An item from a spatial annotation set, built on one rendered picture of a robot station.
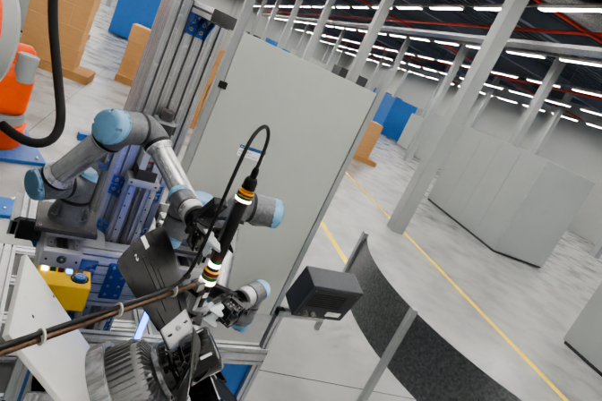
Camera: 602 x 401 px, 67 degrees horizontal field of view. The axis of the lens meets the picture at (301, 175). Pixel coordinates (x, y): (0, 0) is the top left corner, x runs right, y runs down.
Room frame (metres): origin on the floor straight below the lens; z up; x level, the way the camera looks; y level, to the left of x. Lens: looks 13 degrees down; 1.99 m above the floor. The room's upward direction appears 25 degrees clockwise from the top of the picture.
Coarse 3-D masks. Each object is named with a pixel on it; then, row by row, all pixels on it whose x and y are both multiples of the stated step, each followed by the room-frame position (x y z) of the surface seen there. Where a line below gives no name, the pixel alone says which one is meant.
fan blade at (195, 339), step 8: (192, 336) 0.78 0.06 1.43; (192, 344) 0.77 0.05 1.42; (200, 344) 0.88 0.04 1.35; (192, 352) 0.76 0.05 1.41; (192, 360) 0.76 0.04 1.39; (192, 368) 0.76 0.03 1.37; (192, 376) 0.77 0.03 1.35; (184, 384) 0.88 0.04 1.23; (184, 392) 0.82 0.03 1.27; (176, 400) 0.86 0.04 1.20; (184, 400) 0.76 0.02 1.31
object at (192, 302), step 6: (192, 282) 1.07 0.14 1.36; (198, 282) 1.07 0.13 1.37; (204, 282) 1.08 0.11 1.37; (192, 288) 1.06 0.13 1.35; (198, 288) 1.06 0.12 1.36; (192, 294) 1.08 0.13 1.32; (198, 294) 1.06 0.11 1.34; (186, 300) 1.08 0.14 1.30; (192, 300) 1.08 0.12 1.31; (198, 300) 1.08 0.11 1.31; (192, 306) 1.08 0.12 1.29; (204, 306) 1.12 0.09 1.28; (192, 312) 1.08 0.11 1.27; (198, 312) 1.08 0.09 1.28; (204, 312) 1.10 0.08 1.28
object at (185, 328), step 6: (186, 312) 1.06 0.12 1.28; (180, 318) 1.04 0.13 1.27; (186, 318) 1.06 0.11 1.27; (168, 324) 1.01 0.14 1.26; (174, 324) 1.02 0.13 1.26; (180, 324) 1.04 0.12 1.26; (186, 324) 1.05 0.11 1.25; (192, 324) 1.07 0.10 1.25; (162, 330) 0.99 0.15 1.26; (168, 330) 1.00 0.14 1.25; (174, 330) 1.02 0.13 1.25; (180, 330) 1.03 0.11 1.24; (186, 330) 1.05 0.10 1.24; (162, 336) 0.99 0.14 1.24; (174, 336) 1.01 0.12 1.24; (180, 336) 1.03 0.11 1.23; (168, 342) 0.99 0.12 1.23; (174, 342) 1.01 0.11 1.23
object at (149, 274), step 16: (160, 240) 1.09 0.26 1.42; (128, 256) 0.96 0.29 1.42; (144, 256) 1.00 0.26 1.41; (160, 256) 1.05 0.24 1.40; (128, 272) 0.94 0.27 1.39; (144, 272) 0.99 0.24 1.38; (160, 272) 1.03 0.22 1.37; (176, 272) 1.09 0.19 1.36; (144, 288) 0.97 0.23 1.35; (160, 288) 1.01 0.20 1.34; (160, 304) 1.00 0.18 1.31; (176, 304) 1.04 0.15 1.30; (160, 320) 0.99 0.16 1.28
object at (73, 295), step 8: (40, 272) 1.24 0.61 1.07; (48, 272) 1.26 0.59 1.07; (56, 272) 1.27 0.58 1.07; (64, 272) 1.29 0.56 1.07; (88, 272) 1.34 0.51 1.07; (48, 280) 1.22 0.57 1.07; (56, 280) 1.24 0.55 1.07; (64, 280) 1.25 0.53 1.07; (72, 280) 1.27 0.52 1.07; (88, 280) 1.30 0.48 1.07; (56, 288) 1.22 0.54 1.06; (64, 288) 1.23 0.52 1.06; (72, 288) 1.24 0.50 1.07; (80, 288) 1.25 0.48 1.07; (88, 288) 1.27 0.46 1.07; (56, 296) 1.22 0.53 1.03; (64, 296) 1.23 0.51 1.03; (72, 296) 1.24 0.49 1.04; (80, 296) 1.26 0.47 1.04; (64, 304) 1.24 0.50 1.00; (72, 304) 1.25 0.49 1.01; (80, 304) 1.26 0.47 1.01
